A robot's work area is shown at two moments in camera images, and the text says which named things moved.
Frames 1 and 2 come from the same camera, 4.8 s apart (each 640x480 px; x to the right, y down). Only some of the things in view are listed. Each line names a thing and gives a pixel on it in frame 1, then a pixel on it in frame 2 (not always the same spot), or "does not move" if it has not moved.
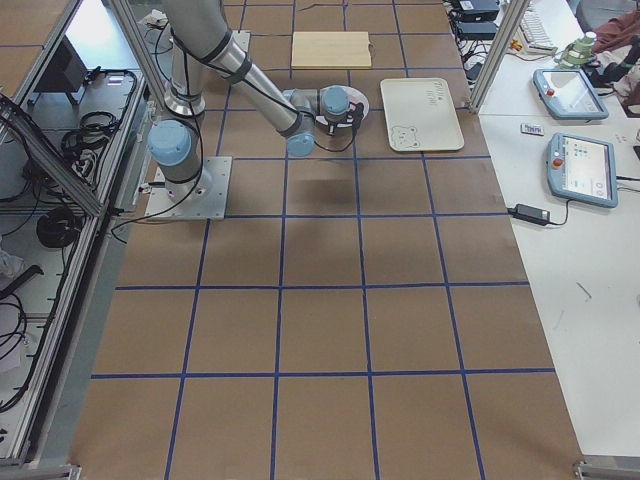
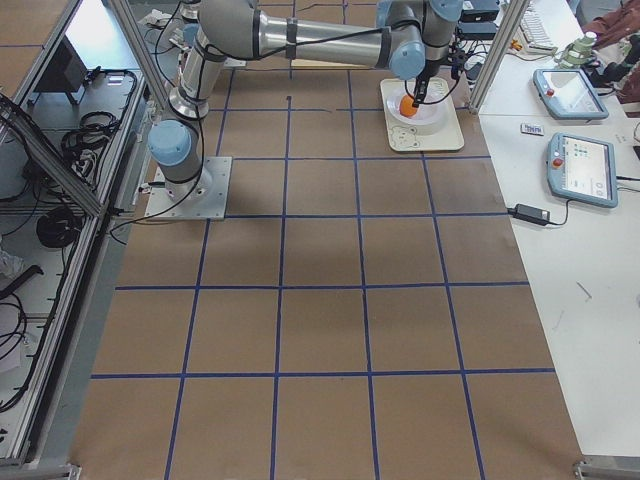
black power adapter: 530,213 does not move
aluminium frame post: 497,54 does not move
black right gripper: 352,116 to 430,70
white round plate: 354,96 to 427,116
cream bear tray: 420,115 does not move
